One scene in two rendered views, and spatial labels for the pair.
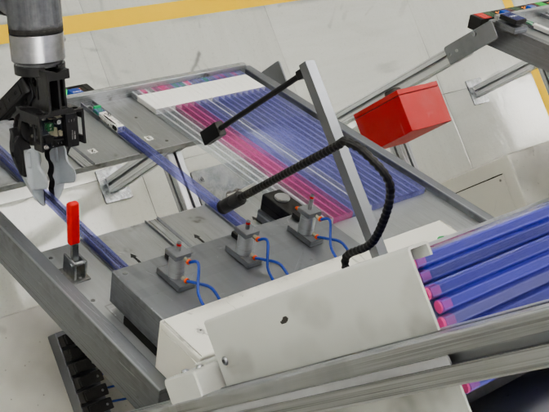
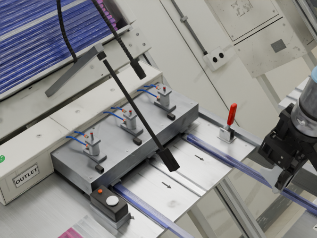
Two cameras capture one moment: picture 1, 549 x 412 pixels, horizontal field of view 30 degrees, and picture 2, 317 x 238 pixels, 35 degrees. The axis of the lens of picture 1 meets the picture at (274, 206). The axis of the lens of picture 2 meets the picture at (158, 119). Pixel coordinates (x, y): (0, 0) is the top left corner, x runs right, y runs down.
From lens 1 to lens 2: 1.98 m
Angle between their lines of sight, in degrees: 109
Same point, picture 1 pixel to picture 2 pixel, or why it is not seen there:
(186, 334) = (148, 67)
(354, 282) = not seen: outside the picture
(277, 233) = (112, 152)
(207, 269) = (149, 115)
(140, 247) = (200, 167)
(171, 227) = (187, 190)
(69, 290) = (221, 119)
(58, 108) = (279, 126)
